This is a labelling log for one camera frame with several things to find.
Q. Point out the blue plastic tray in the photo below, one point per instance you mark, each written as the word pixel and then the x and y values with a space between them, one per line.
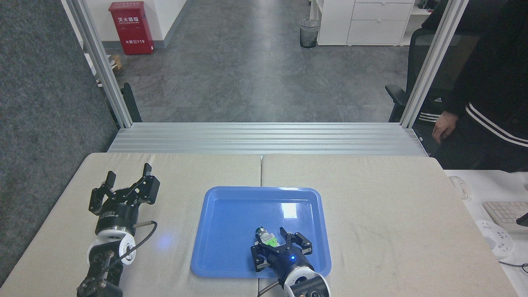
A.
pixel 231 231

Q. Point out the person's hand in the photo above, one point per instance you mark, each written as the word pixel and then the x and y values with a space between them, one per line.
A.
pixel 444 126

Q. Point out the black flat device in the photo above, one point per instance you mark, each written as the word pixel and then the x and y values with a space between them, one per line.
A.
pixel 523 220

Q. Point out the white power strip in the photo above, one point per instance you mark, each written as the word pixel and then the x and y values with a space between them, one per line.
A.
pixel 497 239

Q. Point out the white computer mouse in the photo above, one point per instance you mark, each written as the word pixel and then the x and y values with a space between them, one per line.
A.
pixel 460 187

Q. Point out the black office chair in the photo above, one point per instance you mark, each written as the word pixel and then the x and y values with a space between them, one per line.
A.
pixel 416 57

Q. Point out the white drawer cabinet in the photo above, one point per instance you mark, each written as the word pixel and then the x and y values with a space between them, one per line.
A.
pixel 371 24

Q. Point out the black frame foot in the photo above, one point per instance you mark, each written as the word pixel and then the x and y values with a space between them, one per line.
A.
pixel 131 103

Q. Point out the silver aluminium rail platform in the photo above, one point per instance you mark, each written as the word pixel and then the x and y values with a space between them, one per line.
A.
pixel 264 138

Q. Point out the dark mesh waste bin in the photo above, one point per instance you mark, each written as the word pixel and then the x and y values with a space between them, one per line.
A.
pixel 309 33

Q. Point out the grey felt partition panel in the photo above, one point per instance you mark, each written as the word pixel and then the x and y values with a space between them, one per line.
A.
pixel 41 103

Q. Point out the silver aluminium post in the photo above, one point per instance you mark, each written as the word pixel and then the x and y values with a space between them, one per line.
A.
pixel 101 62
pixel 433 62

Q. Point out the small cardboard box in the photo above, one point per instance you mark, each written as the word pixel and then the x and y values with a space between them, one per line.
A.
pixel 116 62

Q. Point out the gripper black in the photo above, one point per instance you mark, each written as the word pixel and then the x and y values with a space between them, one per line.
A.
pixel 117 214
pixel 288 262

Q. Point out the switch part with green tab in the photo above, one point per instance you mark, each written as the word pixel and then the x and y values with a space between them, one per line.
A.
pixel 267 238

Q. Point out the red fire extinguisher box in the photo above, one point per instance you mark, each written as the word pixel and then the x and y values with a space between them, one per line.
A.
pixel 131 29

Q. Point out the white keyboard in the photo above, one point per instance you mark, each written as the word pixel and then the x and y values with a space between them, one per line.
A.
pixel 503 212

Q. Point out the person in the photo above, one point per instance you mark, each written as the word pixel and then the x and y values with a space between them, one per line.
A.
pixel 495 82

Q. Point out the black jacket white stripes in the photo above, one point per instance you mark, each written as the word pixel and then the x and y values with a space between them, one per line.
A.
pixel 431 111

